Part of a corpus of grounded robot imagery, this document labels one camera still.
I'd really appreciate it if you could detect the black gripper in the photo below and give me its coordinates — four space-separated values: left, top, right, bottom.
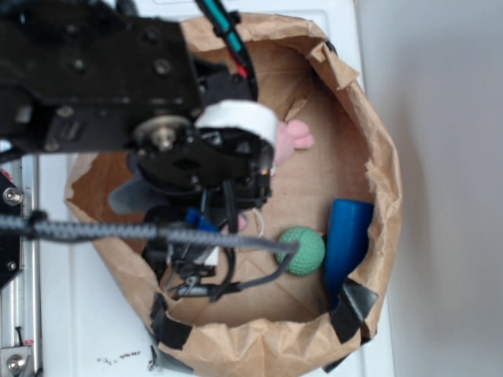
129 117 274 298

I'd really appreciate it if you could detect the gray plush bunny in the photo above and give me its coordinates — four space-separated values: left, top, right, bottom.
108 153 170 214

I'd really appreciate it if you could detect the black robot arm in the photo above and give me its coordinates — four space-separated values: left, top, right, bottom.
1 1 277 300

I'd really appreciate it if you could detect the pink plush bunny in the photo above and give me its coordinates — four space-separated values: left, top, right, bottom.
235 119 317 231

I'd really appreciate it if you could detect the green dimpled ball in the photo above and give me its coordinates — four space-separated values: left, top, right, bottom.
279 226 325 276

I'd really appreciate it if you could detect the brown paper bag bin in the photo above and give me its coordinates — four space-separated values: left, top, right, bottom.
64 11 403 377

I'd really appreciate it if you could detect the blue plastic bottle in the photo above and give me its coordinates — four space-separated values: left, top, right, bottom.
324 199 374 311

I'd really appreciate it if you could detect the teal and black cable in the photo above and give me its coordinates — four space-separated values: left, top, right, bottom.
194 0 260 99

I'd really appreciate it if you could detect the gray braided cable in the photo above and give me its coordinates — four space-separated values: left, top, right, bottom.
0 211 300 302

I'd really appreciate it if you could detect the black metal bracket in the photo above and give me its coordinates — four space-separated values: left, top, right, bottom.
1 169 23 290

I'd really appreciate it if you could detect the aluminium frame rail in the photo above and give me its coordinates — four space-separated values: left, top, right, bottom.
1 156 43 376

